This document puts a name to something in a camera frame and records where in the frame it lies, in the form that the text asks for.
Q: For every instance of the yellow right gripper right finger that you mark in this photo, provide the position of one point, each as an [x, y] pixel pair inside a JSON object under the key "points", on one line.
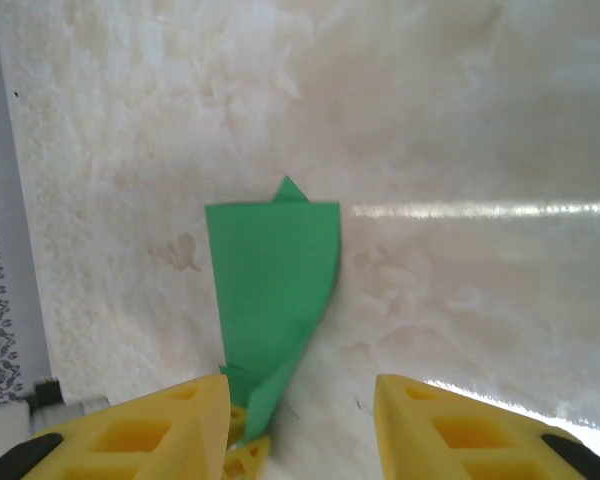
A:
{"points": [[430, 435]]}

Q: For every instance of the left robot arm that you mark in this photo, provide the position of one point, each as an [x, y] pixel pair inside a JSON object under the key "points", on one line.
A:
{"points": [[5, 420]]}

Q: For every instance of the green cloth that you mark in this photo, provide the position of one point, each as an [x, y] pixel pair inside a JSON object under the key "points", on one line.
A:
{"points": [[275, 275]]}

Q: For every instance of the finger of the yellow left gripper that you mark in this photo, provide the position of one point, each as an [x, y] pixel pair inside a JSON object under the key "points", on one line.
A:
{"points": [[247, 462], [237, 422]]}

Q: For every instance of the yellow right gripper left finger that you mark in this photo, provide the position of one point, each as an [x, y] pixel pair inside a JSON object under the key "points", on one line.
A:
{"points": [[180, 440]]}

